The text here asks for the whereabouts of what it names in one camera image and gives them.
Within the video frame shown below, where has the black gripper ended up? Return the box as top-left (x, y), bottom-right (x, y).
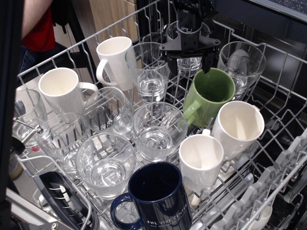
top-left (159, 11), bottom-right (221, 76)

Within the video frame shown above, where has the green ceramic mug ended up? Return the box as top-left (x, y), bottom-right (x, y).
top-left (183, 68), bottom-right (236, 128)

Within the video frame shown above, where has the person forearm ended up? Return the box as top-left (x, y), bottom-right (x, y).
top-left (21, 0), bottom-right (53, 39)

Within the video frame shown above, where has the tall white mug back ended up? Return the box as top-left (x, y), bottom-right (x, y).
top-left (96, 36), bottom-right (133, 91)

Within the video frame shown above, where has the white mug right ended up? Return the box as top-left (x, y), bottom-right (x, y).
top-left (211, 101), bottom-right (265, 160)

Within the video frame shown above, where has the white mug front centre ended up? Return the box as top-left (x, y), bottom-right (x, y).
top-left (179, 134), bottom-right (224, 193)

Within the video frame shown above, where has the navy blue printed mug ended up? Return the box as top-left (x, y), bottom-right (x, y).
top-left (110, 162), bottom-right (192, 230)

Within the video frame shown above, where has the white mug left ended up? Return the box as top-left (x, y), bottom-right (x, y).
top-left (38, 68), bottom-right (98, 115)

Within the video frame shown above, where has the clear glass back top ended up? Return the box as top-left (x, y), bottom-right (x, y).
top-left (166, 22), bottom-right (211, 78)

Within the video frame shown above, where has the clear glass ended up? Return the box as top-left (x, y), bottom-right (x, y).
top-left (83, 87), bottom-right (134, 140)
top-left (75, 132), bottom-right (136, 199)
top-left (37, 112), bottom-right (91, 179)
top-left (217, 41), bottom-right (266, 100)
top-left (166, 22), bottom-right (211, 78)
top-left (125, 42), bottom-right (170, 102)
top-left (12, 89), bottom-right (51, 152)
top-left (133, 102), bottom-right (188, 161)

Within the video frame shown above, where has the clear glass back centre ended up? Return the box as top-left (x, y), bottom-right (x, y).
top-left (125, 42), bottom-right (170, 102)

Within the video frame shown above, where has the clear glass back right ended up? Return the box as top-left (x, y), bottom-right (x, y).
top-left (217, 41), bottom-right (266, 100)

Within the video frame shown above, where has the clear glass middle left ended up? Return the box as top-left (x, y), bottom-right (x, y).
top-left (83, 87), bottom-right (134, 140)

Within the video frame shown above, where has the grey plastic tine holder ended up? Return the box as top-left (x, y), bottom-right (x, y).
top-left (211, 131), bottom-right (307, 230)

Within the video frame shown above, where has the clear glass front left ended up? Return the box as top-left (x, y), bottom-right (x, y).
top-left (37, 112), bottom-right (91, 179)

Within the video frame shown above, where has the metal clamp screw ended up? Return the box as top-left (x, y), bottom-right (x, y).
top-left (13, 117), bottom-right (44, 145)

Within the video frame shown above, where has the clear glass far left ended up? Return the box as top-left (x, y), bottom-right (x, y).
top-left (12, 89), bottom-right (51, 152)

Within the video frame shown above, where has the grey wire dishwasher rack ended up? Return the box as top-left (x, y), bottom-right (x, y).
top-left (14, 0), bottom-right (307, 230)

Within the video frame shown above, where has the black rack handle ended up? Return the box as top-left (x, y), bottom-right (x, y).
top-left (33, 171), bottom-right (100, 230)

